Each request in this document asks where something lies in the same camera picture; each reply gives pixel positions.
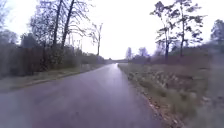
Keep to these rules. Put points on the distant trees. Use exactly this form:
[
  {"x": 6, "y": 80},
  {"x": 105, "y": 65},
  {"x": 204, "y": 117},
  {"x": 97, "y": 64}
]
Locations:
[{"x": 129, "y": 53}]

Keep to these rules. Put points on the small bare tree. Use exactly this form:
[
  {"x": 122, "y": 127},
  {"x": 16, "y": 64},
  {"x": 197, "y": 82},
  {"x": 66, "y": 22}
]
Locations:
[{"x": 98, "y": 40}]

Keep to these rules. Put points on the grey asphalt road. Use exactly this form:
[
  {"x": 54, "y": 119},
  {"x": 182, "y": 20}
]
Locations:
[{"x": 93, "y": 100}]

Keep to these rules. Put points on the grass verge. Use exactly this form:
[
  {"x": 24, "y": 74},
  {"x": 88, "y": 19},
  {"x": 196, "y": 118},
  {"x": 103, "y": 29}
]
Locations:
[
  {"x": 43, "y": 76},
  {"x": 166, "y": 83}
]

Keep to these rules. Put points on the tall sparse tree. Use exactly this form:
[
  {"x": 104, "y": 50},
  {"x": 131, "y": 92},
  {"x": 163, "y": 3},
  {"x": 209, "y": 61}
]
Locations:
[
  {"x": 182, "y": 26},
  {"x": 166, "y": 36}
]

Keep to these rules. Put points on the group of bare trees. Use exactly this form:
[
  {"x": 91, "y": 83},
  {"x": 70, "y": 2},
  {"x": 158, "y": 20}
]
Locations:
[{"x": 56, "y": 26}]

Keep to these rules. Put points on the low bushes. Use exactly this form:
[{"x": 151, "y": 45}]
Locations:
[{"x": 186, "y": 56}]

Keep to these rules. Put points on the brown hedge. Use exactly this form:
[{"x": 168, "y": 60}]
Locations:
[{"x": 26, "y": 60}]

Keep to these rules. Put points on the dark tree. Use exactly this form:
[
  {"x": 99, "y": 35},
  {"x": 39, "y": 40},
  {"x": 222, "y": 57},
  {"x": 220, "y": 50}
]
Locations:
[{"x": 218, "y": 31}]

